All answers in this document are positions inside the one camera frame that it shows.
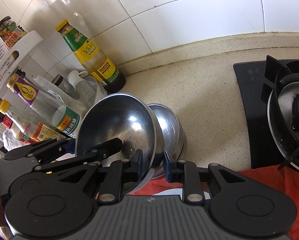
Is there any yellow cap vinegar bottle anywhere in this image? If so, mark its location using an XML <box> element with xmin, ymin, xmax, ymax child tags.
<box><xmin>0</xmin><ymin>98</ymin><xmax>66</xmax><ymax>142</ymax></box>

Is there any purple label clear bottle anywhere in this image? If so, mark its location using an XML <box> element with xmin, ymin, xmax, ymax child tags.
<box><xmin>7</xmin><ymin>74</ymin><xmax>81</xmax><ymax>139</ymax></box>

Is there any white rotating condiment rack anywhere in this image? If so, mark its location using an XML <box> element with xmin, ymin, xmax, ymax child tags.
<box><xmin>0</xmin><ymin>31</ymin><xmax>43</xmax><ymax>97</ymax></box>

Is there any clear plastic bag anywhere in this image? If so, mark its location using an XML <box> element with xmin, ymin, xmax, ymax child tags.
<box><xmin>3</xmin><ymin>75</ymin><xmax>108</xmax><ymax>151</ymax></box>

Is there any black gas stove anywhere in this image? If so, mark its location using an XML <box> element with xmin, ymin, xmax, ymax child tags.
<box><xmin>233</xmin><ymin>55</ymin><xmax>299</xmax><ymax>172</ymax></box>

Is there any green yellow label bottle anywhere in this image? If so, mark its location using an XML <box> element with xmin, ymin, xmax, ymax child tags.
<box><xmin>56</xmin><ymin>20</ymin><xmax>126</xmax><ymax>94</ymax></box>

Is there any red label soy sauce bottle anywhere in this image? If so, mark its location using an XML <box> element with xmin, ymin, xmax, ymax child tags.
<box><xmin>0</xmin><ymin>112</ymin><xmax>36</xmax><ymax>145</ymax></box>

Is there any steel bowl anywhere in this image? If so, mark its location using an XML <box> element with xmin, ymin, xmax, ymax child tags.
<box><xmin>75</xmin><ymin>93</ymin><xmax>164</xmax><ymax>193</ymax></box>
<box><xmin>147</xmin><ymin>103</ymin><xmax>188</xmax><ymax>179</ymax></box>

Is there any white spray bottle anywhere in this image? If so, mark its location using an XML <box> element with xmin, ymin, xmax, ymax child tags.
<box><xmin>68</xmin><ymin>70</ymin><xmax>96</xmax><ymax>109</ymax></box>

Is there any red cloth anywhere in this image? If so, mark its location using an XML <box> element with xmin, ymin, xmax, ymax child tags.
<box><xmin>135</xmin><ymin>164</ymin><xmax>299</xmax><ymax>239</ymax></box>

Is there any green lid jar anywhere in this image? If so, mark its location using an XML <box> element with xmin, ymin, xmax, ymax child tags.
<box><xmin>0</xmin><ymin>16</ymin><xmax>26</xmax><ymax>49</ymax></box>

